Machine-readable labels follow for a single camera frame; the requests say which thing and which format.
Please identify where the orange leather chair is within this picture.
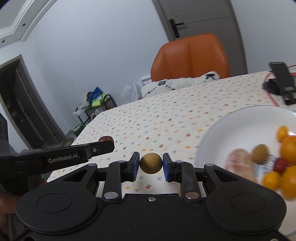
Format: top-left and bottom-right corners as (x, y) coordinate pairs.
(151, 34), (230, 81)

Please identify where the red cable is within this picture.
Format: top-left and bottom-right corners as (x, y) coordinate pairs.
(263, 66), (296, 108)

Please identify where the grey door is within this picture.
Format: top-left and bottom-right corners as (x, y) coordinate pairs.
(153, 0), (247, 76)

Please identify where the large peeled pomelo segment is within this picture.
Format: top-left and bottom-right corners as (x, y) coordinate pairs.
(225, 148), (257, 183)

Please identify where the white fluffy cushion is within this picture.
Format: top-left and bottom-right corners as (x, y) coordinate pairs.
(141, 71), (220, 98)

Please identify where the left hand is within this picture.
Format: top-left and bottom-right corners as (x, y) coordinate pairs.
(0, 174), (48, 241)

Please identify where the dark wooden doorframe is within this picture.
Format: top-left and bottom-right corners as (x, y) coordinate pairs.
(1, 55), (67, 152)

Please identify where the large orange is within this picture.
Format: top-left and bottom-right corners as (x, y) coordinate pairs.
(280, 136), (296, 166)

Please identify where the big orange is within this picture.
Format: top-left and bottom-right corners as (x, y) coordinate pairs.
(280, 166), (296, 200)

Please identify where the blue package on shelf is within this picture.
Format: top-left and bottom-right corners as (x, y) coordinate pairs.
(89, 87), (103, 103)

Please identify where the dark red fruit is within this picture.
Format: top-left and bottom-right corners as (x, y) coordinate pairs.
(98, 136), (114, 142)

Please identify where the green kiwi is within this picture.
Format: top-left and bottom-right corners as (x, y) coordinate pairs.
(140, 153), (163, 174)
(252, 144), (269, 163)

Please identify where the black metal shelf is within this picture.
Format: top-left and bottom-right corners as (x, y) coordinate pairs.
(73, 94), (117, 127)

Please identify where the black door handle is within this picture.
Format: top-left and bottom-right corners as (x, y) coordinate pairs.
(169, 19), (184, 39)

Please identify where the clear plastic bag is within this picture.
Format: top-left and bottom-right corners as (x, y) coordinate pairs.
(120, 81), (142, 102)

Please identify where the small yellow orange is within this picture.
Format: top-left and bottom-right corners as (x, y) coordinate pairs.
(276, 126), (289, 143)

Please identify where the small red fruit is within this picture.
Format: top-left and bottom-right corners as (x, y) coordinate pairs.
(273, 158), (289, 174)

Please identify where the dotted white tablecloth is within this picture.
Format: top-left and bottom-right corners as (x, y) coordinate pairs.
(46, 70), (296, 195)

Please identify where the white plate blue rim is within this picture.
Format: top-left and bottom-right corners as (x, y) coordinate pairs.
(195, 106), (295, 235)

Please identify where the green package on shelf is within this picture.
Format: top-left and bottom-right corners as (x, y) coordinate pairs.
(91, 93), (111, 108)

